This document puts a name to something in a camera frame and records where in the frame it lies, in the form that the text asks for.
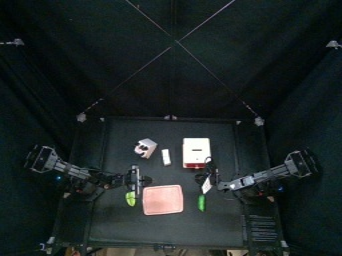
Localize dark green pea pod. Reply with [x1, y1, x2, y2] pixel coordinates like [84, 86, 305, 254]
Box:
[196, 194, 207, 213]

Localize thin diagonal brace wire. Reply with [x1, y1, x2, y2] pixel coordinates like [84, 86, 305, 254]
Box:
[82, 0, 236, 114]
[123, 0, 261, 118]

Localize light green toy vegetable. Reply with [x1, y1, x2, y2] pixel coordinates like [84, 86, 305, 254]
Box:
[124, 190, 138, 208]

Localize small white bar block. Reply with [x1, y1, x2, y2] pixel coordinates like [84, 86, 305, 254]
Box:
[160, 148, 172, 167]

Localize white box red base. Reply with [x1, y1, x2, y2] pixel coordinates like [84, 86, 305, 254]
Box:
[182, 137, 214, 170]

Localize white paper tag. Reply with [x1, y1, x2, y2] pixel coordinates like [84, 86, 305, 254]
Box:
[200, 176, 214, 195]

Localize pink cutting board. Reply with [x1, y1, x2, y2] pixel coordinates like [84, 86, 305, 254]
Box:
[142, 184, 186, 216]

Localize white cube toy dark dots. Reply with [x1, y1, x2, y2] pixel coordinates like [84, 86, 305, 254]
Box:
[134, 137, 159, 160]

